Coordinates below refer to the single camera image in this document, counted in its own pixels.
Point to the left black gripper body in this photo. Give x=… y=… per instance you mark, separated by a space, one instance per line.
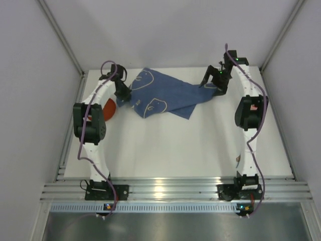
x=123 y=93

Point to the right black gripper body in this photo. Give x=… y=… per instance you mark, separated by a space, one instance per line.
x=216 y=78

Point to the blue cloth placemat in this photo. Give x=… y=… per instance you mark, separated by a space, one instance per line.
x=153 y=92

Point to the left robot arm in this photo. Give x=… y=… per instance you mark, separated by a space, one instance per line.
x=79 y=109

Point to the red plate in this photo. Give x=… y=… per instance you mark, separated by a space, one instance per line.
x=109 y=109

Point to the left frame post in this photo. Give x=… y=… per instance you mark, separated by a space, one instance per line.
x=60 y=35

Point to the frame post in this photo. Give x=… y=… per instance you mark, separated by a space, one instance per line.
x=282 y=34
x=60 y=35

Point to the right frame post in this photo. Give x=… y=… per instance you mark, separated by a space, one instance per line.
x=282 y=34

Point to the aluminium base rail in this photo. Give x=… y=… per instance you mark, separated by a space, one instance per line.
x=178 y=189

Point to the perforated cable duct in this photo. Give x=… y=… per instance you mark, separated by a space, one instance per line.
x=128 y=207

